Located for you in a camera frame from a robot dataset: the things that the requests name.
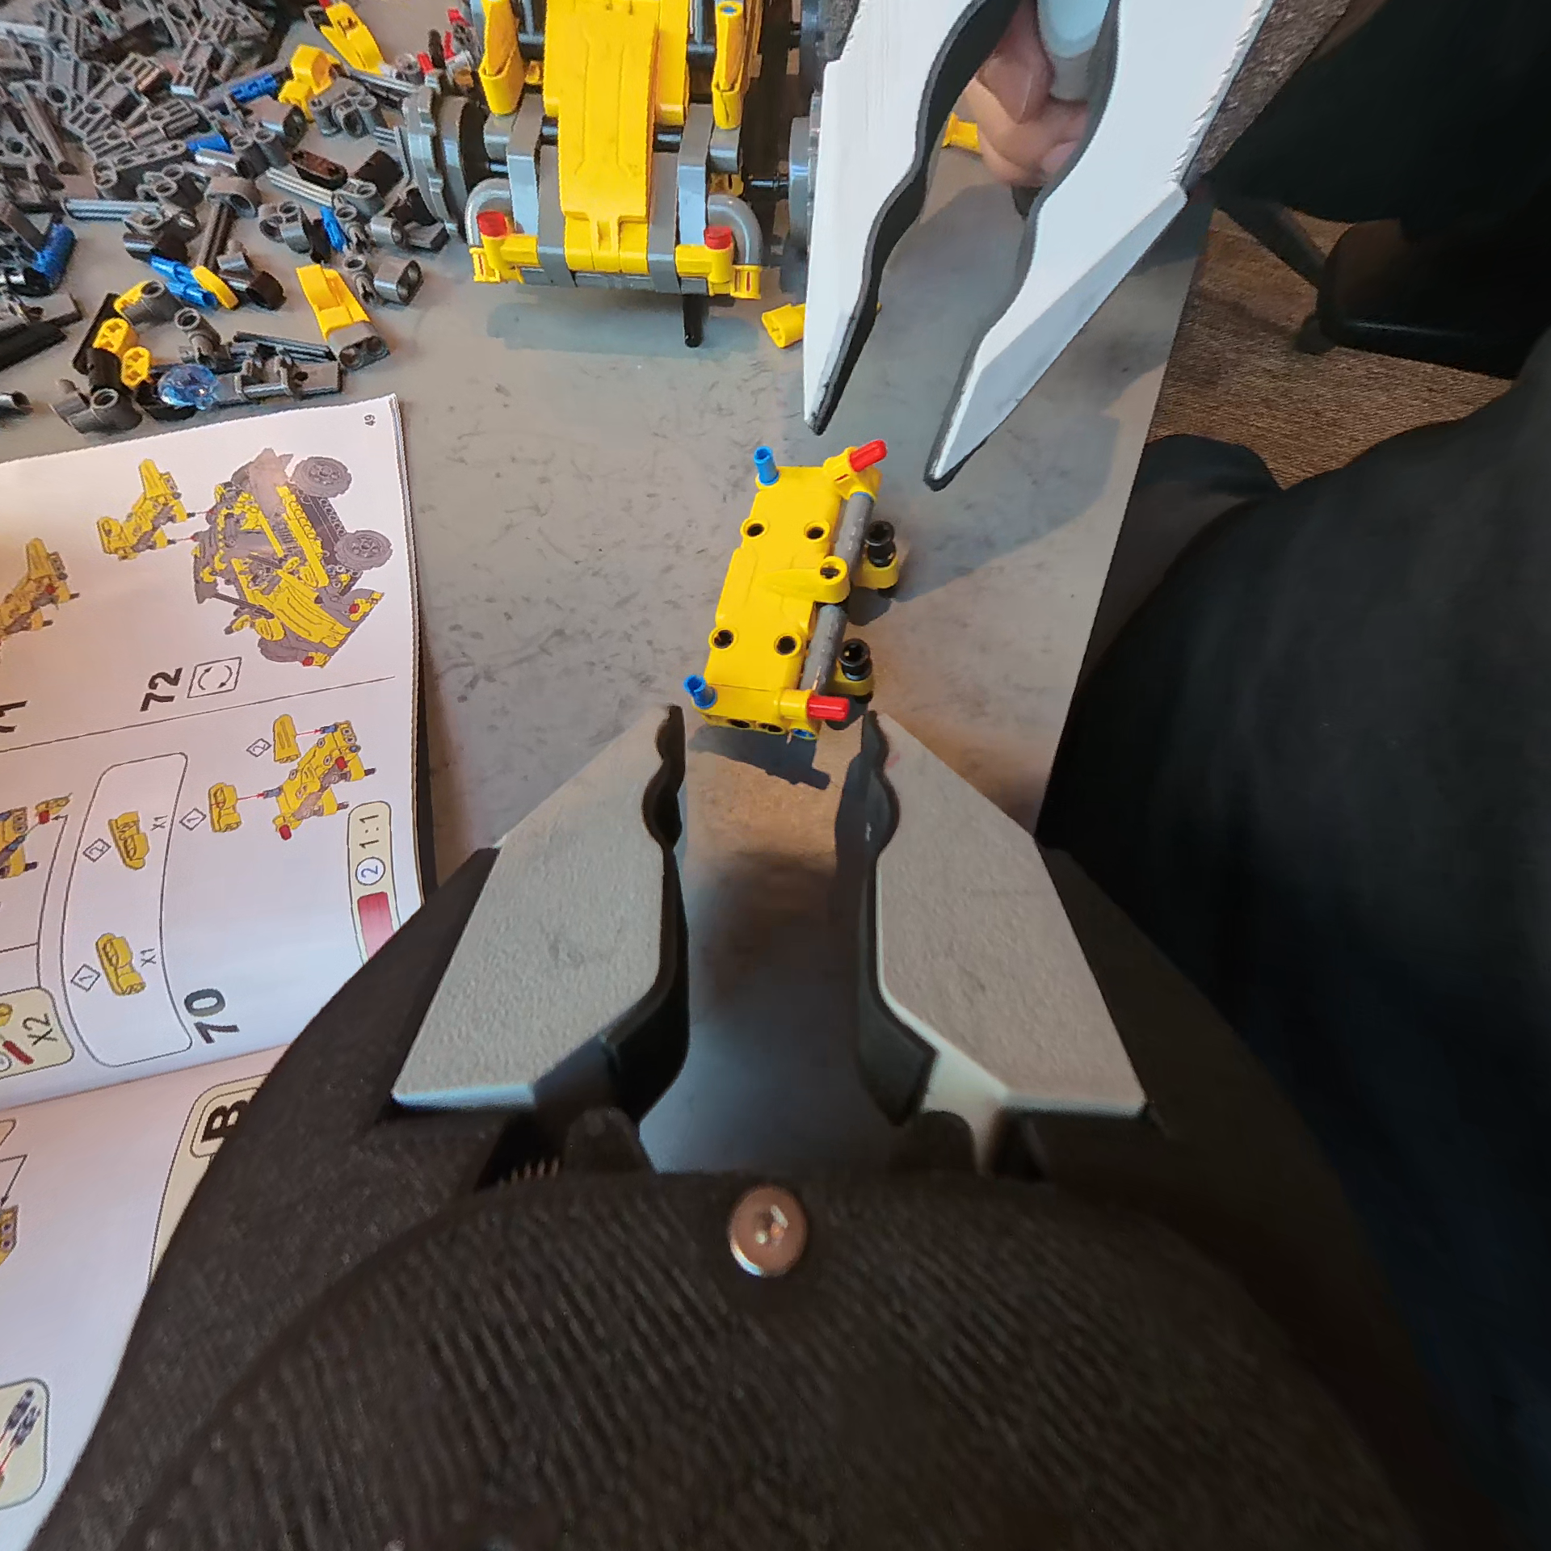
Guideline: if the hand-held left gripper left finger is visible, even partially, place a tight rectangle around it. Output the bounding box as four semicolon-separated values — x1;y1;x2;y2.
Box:
391;705;690;1165

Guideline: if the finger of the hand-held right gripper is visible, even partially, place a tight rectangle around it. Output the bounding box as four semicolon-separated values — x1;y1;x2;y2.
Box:
803;0;971;436
926;0;1273;489

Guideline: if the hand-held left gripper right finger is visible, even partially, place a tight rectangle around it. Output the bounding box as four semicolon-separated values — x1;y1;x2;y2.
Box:
858;713;1150;1174

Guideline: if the yellow brick vehicle model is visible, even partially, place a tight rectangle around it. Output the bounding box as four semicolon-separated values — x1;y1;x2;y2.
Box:
406;0;838;349

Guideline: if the small yellow brick assembly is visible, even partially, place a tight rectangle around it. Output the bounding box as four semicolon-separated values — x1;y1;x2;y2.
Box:
684;440;904;739

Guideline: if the person's right hand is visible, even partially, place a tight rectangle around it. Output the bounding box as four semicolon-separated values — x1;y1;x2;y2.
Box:
969;0;1092;187

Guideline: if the person's dark clothing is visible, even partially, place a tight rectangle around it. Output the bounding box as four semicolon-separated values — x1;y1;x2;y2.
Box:
1035;364;1551;1551

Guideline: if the instruction booklet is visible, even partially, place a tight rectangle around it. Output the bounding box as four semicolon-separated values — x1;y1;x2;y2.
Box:
0;393;428;1529

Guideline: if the pile of grey brick pieces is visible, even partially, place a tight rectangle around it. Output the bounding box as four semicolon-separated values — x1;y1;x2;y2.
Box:
0;0;485;438

